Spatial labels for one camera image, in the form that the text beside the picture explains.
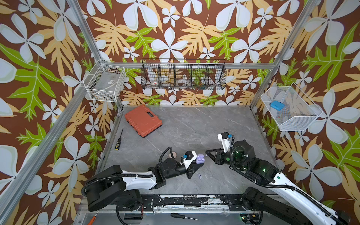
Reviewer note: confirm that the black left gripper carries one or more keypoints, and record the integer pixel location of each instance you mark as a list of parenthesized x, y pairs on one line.
[(191, 168)]

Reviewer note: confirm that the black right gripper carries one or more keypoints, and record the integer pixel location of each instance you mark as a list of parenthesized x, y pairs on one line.
[(219, 156)]

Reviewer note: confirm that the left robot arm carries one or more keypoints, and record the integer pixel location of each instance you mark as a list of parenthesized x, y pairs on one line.
[(103, 188)]

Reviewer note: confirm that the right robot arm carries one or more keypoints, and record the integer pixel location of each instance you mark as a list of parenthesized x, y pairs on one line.
[(303, 209)]

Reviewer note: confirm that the red plastic tool case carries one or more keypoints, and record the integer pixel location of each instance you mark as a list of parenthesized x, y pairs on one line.
[(143, 120)]

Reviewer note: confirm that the blue case in basket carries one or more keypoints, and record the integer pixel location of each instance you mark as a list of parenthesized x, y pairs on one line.
[(277, 105)]

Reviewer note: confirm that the black screwdriver front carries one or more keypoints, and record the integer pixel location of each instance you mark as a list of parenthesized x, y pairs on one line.
[(177, 215)]

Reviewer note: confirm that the yellow black screwdriver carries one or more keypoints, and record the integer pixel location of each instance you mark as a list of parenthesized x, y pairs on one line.
[(118, 143)]

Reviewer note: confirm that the white mesh basket right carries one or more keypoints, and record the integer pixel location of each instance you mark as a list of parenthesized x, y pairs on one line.
[(300, 110)]

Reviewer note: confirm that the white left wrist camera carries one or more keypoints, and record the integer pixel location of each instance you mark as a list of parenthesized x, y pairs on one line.
[(188, 158)]

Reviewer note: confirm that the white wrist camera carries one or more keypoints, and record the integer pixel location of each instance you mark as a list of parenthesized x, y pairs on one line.
[(188, 158), (227, 141)]

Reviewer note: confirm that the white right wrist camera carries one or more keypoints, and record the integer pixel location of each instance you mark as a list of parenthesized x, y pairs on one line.
[(227, 141)]

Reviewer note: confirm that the black wire basket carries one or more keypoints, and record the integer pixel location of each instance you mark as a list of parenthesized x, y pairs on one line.
[(203, 74)]

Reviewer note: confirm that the orange handled screwdriver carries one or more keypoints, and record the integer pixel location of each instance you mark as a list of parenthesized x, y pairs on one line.
[(93, 219)]

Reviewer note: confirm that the white wire basket left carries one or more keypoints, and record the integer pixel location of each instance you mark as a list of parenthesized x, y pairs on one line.
[(104, 82)]

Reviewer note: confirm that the aluminium frame post right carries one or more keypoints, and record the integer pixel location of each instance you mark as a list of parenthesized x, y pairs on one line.
[(295, 31)]

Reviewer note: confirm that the aluminium frame post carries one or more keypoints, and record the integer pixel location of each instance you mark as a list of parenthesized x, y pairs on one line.
[(295, 31), (90, 40)]

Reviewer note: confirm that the aluminium frame post left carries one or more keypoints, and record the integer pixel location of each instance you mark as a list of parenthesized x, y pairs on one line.
[(90, 40)]

